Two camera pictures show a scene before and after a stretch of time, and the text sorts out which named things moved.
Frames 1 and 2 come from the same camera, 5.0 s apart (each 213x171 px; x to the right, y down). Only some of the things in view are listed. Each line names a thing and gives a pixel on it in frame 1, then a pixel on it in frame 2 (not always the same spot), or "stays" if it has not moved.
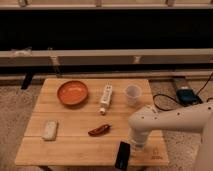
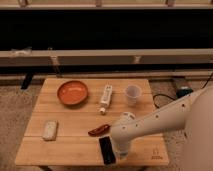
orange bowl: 72,92 stays
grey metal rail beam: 192,56 stays
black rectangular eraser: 123,156 → 107,150
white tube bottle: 106,98 stays
